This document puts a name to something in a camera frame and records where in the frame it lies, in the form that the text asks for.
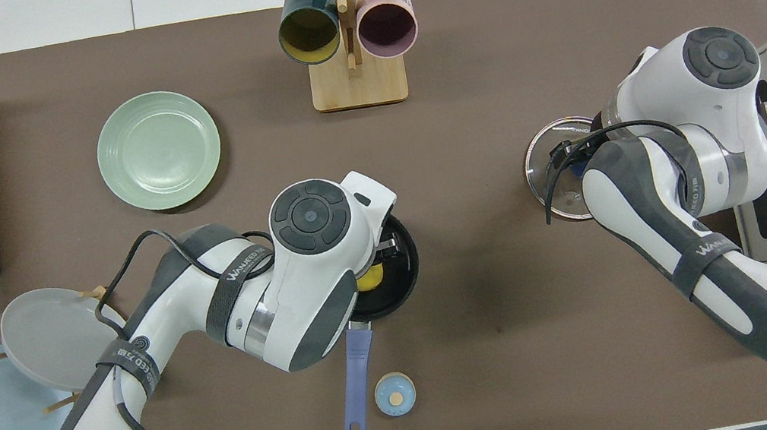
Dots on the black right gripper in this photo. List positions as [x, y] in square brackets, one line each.
[584, 143]

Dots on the glass pot lid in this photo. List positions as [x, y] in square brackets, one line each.
[574, 204]

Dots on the yellow potato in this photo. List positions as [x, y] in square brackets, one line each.
[370, 277]

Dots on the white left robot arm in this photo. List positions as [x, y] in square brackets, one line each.
[307, 215]

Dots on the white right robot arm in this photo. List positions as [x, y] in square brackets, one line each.
[720, 58]

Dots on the green plate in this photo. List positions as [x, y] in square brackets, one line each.
[158, 151]

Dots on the grey plate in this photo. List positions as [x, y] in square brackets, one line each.
[49, 337]

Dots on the brown table mat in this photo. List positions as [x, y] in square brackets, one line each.
[481, 153]

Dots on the wooden mug tree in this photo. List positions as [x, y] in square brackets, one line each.
[359, 84]

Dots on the pink mug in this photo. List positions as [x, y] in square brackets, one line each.
[387, 26]

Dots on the dark teal mug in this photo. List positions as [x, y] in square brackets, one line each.
[308, 31]

